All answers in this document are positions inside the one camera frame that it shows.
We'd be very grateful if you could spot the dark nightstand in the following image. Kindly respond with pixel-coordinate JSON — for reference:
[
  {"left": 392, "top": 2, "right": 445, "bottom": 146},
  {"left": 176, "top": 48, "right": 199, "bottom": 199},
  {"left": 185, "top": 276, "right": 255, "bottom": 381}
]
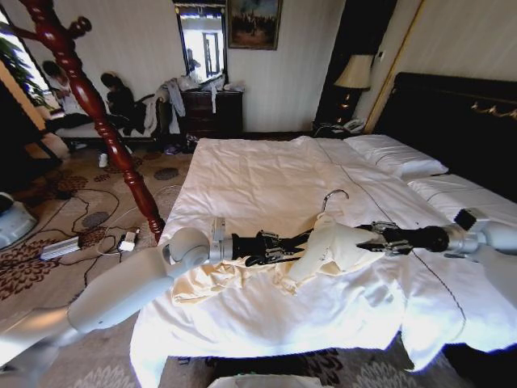
[{"left": 312, "top": 120, "right": 365, "bottom": 141}]

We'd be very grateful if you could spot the grey garment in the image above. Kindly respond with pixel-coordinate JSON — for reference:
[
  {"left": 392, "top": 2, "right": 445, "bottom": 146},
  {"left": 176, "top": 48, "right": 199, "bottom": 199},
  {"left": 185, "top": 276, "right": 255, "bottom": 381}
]
[{"left": 154, "top": 78, "right": 187, "bottom": 135}]

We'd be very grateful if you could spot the cream garment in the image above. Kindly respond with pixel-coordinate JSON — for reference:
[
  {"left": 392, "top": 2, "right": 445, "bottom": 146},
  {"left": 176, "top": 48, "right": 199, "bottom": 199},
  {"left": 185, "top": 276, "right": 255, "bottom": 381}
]
[{"left": 172, "top": 222, "right": 387, "bottom": 305}]

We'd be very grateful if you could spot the wall mirror with dark frame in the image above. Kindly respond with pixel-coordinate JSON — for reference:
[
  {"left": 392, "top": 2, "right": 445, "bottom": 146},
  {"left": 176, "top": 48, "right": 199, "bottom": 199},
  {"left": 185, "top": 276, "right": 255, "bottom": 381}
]
[{"left": 174, "top": 1, "right": 229, "bottom": 85}]

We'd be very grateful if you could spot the white hanger with metal hook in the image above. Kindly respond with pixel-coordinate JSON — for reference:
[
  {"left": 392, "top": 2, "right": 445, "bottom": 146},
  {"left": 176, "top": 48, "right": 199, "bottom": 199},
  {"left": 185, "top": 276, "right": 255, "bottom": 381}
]
[{"left": 289, "top": 189, "right": 367, "bottom": 284}]

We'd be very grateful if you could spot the white pillow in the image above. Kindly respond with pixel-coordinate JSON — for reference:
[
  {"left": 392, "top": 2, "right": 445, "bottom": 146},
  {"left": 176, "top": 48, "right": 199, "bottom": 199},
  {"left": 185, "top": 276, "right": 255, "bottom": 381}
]
[
  {"left": 407, "top": 173, "right": 517, "bottom": 228},
  {"left": 343, "top": 133, "right": 450, "bottom": 179}
]

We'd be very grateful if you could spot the white clothes pile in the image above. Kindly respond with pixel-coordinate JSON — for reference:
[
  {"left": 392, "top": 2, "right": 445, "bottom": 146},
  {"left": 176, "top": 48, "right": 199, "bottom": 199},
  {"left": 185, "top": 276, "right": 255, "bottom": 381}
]
[{"left": 177, "top": 74, "right": 204, "bottom": 92}]

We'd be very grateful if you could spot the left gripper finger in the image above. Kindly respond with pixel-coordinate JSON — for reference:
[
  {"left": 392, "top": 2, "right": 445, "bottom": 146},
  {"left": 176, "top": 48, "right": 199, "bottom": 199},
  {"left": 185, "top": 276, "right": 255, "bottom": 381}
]
[
  {"left": 275, "top": 228, "right": 313, "bottom": 250},
  {"left": 266, "top": 249, "right": 304, "bottom": 264}
]

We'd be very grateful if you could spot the pale bench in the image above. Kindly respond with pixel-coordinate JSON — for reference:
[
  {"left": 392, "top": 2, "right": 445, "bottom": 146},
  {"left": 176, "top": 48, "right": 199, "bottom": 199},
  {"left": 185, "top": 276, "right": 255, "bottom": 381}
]
[{"left": 52, "top": 120, "right": 159, "bottom": 143}]

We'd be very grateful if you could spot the person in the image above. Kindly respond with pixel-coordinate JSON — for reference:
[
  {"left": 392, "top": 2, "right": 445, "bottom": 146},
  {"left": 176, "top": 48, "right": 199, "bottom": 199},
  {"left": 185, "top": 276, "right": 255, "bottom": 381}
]
[
  {"left": 99, "top": 72, "right": 138, "bottom": 137},
  {"left": 41, "top": 60, "right": 96, "bottom": 135}
]

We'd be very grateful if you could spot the table lamp with cream shade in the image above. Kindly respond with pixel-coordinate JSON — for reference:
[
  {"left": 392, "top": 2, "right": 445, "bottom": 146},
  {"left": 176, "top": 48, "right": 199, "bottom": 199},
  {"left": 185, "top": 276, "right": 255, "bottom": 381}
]
[{"left": 334, "top": 53, "right": 375, "bottom": 119}]

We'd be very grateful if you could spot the white robot front shell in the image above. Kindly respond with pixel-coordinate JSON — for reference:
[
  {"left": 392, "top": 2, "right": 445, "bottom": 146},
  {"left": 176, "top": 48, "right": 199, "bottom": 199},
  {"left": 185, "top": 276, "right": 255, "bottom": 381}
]
[{"left": 207, "top": 374, "right": 321, "bottom": 388}]

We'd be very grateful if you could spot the black floor cable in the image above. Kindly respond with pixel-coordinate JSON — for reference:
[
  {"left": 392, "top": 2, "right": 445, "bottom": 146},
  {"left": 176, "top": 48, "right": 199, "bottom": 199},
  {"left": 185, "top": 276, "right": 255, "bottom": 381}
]
[{"left": 51, "top": 188, "right": 141, "bottom": 289}]

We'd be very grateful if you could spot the black headboard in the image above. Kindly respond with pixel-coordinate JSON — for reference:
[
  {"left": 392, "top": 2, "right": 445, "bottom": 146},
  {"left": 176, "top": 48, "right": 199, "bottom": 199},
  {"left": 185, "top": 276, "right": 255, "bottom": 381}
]
[{"left": 372, "top": 71, "right": 517, "bottom": 204}]

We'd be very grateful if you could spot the white telephone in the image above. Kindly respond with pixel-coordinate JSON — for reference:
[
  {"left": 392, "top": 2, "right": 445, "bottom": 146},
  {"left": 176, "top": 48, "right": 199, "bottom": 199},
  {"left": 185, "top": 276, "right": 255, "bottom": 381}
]
[{"left": 342, "top": 117, "right": 367, "bottom": 134}]

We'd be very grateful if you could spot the white power adapter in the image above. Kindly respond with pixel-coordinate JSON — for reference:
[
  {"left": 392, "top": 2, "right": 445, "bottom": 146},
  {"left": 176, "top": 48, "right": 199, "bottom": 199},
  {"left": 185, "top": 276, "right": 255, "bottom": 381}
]
[{"left": 118, "top": 230, "right": 137, "bottom": 253}]

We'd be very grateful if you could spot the framed painting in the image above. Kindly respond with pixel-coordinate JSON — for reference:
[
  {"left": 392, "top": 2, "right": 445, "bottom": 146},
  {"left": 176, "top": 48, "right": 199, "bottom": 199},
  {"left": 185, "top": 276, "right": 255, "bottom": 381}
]
[{"left": 226, "top": 0, "right": 284, "bottom": 52}]

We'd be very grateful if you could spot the green potted plant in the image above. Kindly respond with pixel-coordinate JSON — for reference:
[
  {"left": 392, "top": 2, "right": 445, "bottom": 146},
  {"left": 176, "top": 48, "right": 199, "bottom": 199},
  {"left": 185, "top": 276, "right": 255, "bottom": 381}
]
[{"left": 0, "top": 36, "right": 46, "bottom": 109}]

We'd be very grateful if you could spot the red wooden coat stand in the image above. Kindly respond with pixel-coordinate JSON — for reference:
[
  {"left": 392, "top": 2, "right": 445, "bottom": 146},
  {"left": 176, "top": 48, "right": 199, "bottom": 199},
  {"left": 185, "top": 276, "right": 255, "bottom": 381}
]
[{"left": 6, "top": 0, "right": 167, "bottom": 244}]

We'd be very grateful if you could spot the silver power box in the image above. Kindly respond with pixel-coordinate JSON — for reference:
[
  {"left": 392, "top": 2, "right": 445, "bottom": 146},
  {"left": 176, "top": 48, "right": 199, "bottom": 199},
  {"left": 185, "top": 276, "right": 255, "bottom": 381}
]
[{"left": 39, "top": 235, "right": 82, "bottom": 262}]

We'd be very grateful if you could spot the white rounded machine base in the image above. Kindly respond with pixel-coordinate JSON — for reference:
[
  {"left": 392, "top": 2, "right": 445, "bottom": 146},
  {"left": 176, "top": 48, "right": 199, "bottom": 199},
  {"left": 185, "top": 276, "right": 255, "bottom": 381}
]
[{"left": 0, "top": 192, "right": 39, "bottom": 251}]

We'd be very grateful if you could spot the white garment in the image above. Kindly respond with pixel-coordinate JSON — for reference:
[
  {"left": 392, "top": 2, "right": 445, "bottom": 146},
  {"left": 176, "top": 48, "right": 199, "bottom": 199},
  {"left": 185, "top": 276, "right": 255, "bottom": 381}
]
[{"left": 141, "top": 95, "right": 163, "bottom": 139}]

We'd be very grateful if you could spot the dark wooden dresser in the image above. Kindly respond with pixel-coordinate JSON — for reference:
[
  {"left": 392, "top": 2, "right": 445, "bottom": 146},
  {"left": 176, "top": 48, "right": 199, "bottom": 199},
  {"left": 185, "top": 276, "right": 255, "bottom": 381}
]
[{"left": 179, "top": 89, "right": 245, "bottom": 135}]

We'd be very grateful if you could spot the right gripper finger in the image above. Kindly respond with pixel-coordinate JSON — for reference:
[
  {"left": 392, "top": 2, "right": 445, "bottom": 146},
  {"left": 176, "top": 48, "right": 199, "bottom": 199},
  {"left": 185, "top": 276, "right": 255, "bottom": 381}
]
[
  {"left": 355, "top": 220, "right": 399, "bottom": 235},
  {"left": 356, "top": 238, "right": 414, "bottom": 257}
]

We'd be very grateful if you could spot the white duvet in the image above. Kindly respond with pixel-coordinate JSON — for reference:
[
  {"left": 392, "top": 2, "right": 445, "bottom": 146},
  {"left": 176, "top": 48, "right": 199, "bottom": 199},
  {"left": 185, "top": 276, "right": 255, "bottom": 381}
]
[{"left": 128, "top": 136, "right": 517, "bottom": 388}]

